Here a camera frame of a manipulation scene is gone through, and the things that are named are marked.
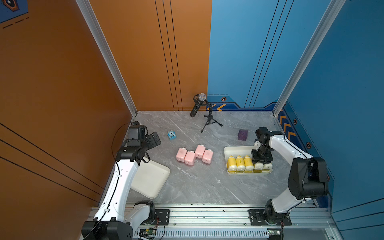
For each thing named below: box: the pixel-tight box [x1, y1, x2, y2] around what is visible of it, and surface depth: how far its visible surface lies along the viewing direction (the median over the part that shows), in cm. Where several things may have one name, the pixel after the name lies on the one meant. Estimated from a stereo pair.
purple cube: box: [238, 129, 248, 141], surface depth 103 cm
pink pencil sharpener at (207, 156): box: [202, 149, 214, 164], surface depth 90 cm
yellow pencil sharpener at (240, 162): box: [236, 155, 246, 173], surface depth 86 cm
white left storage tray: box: [131, 159, 170, 199], surface depth 89 cm
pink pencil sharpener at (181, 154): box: [176, 147, 188, 162], surface depth 91 cm
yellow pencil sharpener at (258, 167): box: [253, 162, 264, 173], surface depth 84 cm
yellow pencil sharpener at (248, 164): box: [243, 155, 254, 173], surface depth 86 cm
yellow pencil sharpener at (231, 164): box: [227, 155, 238, 173], surface depth 86 cm
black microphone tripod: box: [200, 103, 223, 133], surface depth 110 cm
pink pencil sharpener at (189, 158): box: [184, 150, 196, 166], surface depth 89 cm
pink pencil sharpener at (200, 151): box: [195, 144, 206, 159], surface depth 91 cm
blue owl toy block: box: [167, 130, 177, 140], surface depth 107 cm
